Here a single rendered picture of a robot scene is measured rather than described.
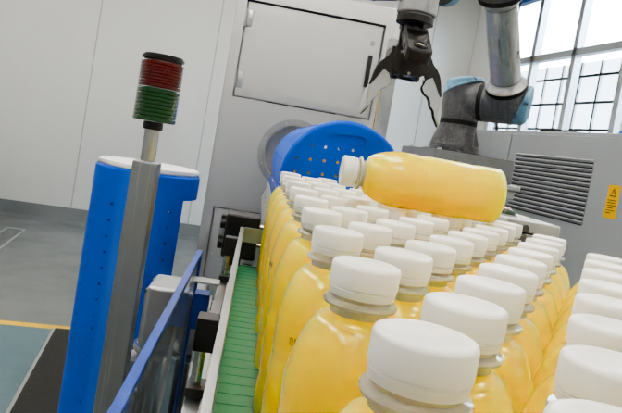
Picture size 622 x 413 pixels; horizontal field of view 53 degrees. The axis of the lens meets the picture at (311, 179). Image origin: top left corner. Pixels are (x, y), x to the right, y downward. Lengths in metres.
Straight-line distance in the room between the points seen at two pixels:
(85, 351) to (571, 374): 1.63
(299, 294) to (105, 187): 1.29
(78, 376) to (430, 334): 1.64
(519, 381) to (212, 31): 6.33
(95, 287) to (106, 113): 4.88
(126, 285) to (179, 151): 5.58
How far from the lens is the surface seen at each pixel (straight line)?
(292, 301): 0.47
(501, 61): 1.81
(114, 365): 1.03
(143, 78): 0.96
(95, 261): 1.75
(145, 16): 6.62
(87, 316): 1.79
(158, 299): 1.21
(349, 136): 1.42
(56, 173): 6.64
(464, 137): 1.92
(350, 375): 0.34
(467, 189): 0.79
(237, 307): 0.99
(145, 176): 0.96
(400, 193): 0.77
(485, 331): 0.29
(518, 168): 3.63
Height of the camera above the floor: 1.16
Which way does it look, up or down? 3 degrees down
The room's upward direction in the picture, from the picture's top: 10 degrees clockwise
